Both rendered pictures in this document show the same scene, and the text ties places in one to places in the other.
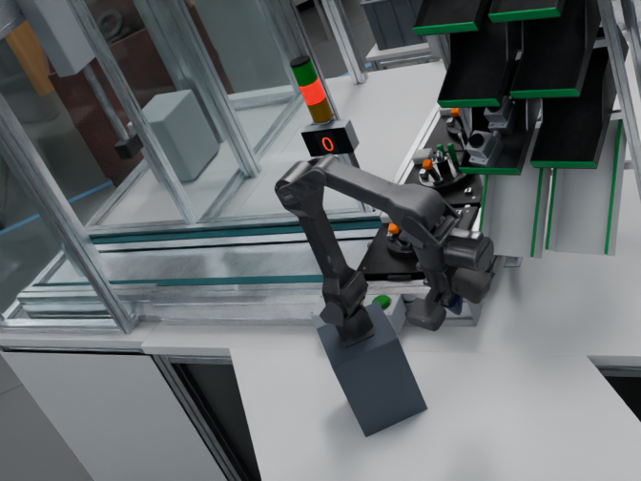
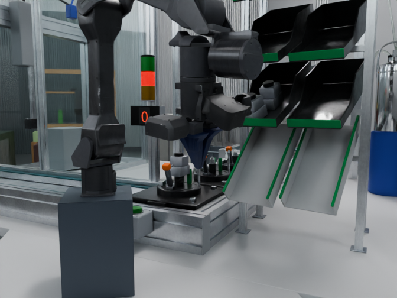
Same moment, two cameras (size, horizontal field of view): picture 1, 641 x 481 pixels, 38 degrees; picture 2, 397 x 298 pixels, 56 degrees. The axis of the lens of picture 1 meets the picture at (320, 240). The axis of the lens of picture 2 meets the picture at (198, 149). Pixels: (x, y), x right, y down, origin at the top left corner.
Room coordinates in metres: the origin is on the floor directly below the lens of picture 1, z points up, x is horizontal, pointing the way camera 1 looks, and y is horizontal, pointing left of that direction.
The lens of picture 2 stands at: (0.69, -0.05, 1.24)
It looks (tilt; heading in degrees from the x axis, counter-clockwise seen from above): 7 degrees down; 349
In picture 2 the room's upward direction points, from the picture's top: straight up
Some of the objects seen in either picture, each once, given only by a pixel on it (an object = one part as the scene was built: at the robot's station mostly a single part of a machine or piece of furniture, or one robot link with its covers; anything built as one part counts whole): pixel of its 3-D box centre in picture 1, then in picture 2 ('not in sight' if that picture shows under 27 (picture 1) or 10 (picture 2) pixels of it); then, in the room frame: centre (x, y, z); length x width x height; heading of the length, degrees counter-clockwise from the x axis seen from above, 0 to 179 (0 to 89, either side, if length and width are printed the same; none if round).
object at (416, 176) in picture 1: (442, 163); (212, 167); (2.03, -0.36, 1.01); 0.24 x 0.24 x 0.13; 53
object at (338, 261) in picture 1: (324, 241); (102, 78); (1.46, -0.01, 1.30); 0.07 x 0.06 x 0.32; 131
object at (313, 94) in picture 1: (312, 90); (147, 78); (2.04, -0.13, 1.33); 0.05 x 0.05 x 0.05
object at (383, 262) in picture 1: (417, 242); (179, 194); (1.83, -0.21, 0.96); 0.24 x 0.24 x 0.02; 53
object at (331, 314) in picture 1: (342, 298); (99, 151); (1.48, 0.01, 1.15); 0.09 x 0.07 x 0.06; 131
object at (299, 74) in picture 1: (304, 72); (147, 64); (2.04, -0.13, 1.38); 0.05 x 0.05 x 0.05
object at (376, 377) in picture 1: (371, 368); (99, 239); (1.48, 0.01, 0.96); 0.14 x 0.14 x 0.20; 1
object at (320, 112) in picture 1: (319, 108); (147, 93); (2.04, -0.13, 1.28); 0.05 x 0.05 x 0.05
